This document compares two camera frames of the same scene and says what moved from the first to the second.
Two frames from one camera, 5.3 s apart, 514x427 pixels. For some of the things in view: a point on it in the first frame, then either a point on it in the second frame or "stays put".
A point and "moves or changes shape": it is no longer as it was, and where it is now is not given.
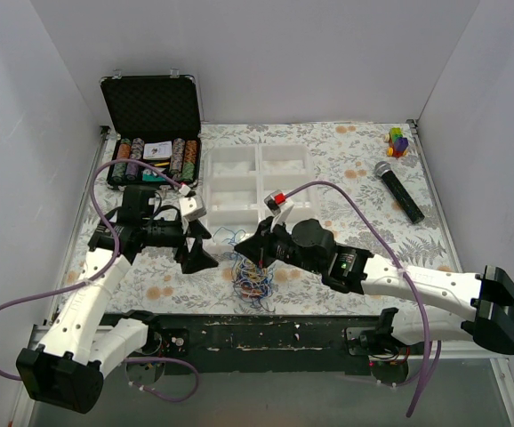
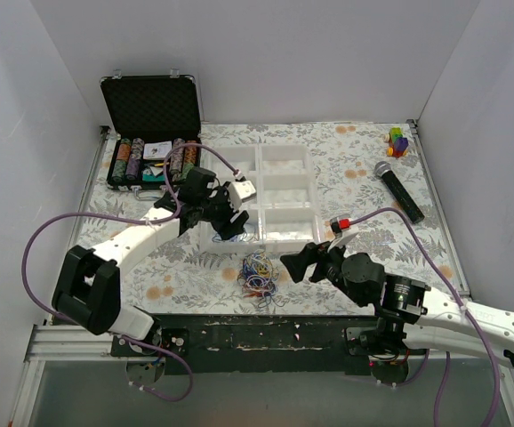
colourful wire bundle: x=251 y=282 moves or changes shape
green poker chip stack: x=188 y=172 stays put
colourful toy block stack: x=397 y=142 stays put
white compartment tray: x=245 y=184 stays put
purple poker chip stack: x=132 y=169 stays put
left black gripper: x=186 y=243 → x=220 y=210
